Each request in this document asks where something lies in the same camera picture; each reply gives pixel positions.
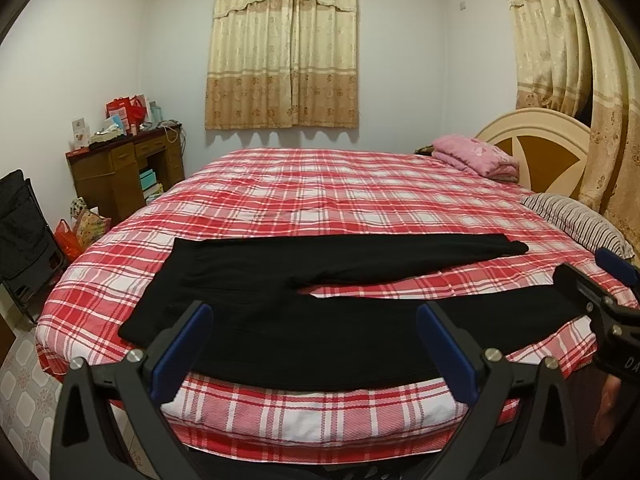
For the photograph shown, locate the black pants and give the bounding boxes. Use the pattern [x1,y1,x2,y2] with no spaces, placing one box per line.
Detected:
[118,232,586,392]

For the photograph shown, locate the person right hand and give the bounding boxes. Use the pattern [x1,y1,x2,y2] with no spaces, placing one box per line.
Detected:
[593,375,639,445]

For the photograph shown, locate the striped grey pillow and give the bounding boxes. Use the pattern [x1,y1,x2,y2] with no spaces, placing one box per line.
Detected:
[521,193,636,260]

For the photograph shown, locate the cream wooden headboard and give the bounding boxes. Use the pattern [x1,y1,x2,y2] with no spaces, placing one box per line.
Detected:
[476,107,590,200]

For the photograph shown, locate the red plaid bed cover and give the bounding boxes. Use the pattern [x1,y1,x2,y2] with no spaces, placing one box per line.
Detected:
[34,147,639,465]

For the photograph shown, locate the pink folded blanket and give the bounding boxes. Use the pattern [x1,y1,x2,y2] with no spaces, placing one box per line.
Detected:
[432,134,520,182]

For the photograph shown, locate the black folding chair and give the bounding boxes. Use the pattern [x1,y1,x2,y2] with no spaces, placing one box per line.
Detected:
[0,169,67,325]

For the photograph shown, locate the orange plastic bag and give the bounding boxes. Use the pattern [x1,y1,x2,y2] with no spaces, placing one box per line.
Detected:
[54,219,84,263]

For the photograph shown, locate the patterned paper bag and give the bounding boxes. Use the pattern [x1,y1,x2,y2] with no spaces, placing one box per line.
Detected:
[74,209,112,250]

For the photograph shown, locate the beige corner curtain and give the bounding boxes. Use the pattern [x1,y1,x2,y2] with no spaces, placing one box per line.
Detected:
[508,0,639,245]

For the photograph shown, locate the brown wooden desk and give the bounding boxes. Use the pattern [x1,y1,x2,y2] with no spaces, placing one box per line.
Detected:
[65,122,184,224]

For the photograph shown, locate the teal box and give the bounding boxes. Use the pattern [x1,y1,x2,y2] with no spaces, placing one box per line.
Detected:
[139,169,157,191]

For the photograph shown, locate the white greeting card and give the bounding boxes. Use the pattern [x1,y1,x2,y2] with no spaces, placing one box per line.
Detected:
[72,118,91,150]

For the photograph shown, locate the red gift bag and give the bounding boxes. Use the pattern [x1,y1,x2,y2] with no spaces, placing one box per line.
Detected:
[105,96,146,134]

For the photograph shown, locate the beige window curtain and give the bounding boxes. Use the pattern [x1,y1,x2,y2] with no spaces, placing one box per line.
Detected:
[205,0,359,130]

